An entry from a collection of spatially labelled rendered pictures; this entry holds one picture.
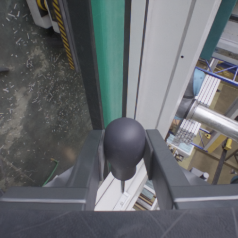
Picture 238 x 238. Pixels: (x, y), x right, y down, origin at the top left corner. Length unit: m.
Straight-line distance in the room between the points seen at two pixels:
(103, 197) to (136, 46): 0.33
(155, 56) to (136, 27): 0.05
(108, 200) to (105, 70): 0.31
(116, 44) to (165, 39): 0.06
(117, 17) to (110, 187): 0.35
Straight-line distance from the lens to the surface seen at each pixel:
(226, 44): 0.92
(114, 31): 0.18
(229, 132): 0.93
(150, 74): 0.25
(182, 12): 0.20
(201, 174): 0.56
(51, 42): 1.14
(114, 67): 0.20
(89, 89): 0.22
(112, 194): 0.42
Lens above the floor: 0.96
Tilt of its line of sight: 19 degrees down
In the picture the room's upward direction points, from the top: 118 degrees clockwise
